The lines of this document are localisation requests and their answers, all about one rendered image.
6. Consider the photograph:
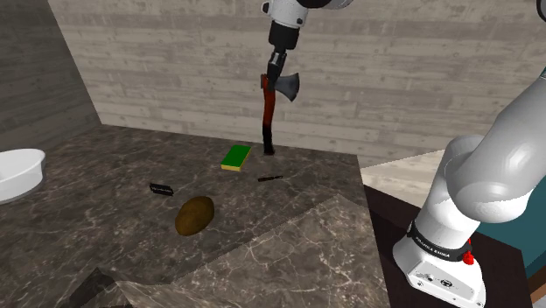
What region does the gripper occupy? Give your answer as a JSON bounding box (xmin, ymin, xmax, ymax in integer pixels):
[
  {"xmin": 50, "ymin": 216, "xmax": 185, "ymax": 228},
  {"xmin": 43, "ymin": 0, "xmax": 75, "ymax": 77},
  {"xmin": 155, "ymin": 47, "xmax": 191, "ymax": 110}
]
[{"xmin": 266, "ymin": 20, "xmax": 300, "ymax": 83}]

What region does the green and yellow sponge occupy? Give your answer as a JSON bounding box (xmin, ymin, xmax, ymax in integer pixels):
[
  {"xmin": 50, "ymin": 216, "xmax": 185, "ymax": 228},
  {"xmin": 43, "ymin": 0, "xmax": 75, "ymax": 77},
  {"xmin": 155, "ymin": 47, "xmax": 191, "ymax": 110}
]
[{"xmin": 220, "ymin": 144, "xmax": 253, "ymax": 173}]

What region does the black razor blade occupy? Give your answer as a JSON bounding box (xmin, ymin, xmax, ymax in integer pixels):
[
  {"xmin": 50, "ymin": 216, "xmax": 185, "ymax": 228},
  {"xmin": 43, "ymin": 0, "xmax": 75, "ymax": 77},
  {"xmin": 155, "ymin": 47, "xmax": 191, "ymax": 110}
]
[{"xmin": 148, "ymin": 182, "xmax": 175, "ymax": 198}]

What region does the brown potato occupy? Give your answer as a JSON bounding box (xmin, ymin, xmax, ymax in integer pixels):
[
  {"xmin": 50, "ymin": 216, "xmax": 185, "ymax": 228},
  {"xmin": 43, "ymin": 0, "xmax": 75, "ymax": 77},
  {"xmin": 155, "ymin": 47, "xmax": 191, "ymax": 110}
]
[{"xmin": 174, "ymin": 195, "xmax": 216, "ymax": 237}]

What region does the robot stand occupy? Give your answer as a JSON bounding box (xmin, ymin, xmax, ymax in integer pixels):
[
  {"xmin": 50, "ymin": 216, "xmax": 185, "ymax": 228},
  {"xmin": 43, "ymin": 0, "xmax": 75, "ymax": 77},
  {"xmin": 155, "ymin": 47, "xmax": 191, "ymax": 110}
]
[{"xmin": 362, "ymin": 184, "xmax": 536, "ymax": 308}]

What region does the white sink basin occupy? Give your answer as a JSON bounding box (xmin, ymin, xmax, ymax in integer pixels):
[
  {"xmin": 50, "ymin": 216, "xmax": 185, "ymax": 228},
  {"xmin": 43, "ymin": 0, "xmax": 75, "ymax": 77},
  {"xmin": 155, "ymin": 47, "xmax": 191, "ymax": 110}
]
[{"xmin": 0, "ymin": 147, "xmax": 47, "ymax": 206}]

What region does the teal block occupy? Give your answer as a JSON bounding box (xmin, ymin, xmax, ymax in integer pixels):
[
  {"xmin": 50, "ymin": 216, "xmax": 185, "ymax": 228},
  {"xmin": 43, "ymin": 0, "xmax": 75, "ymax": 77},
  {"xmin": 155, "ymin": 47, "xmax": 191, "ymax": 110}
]
[{"xmin": 474, "ymin": 187, "xmax": 546, "ymax": 281}]

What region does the red handled grey axe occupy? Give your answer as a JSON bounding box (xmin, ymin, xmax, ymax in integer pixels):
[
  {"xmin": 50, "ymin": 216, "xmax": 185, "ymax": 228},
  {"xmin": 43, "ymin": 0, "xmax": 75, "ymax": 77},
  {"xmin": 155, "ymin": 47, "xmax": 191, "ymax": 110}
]
[{"xmin": 260, "ymin": 72, "xmax": 301, "ymax": 157}]

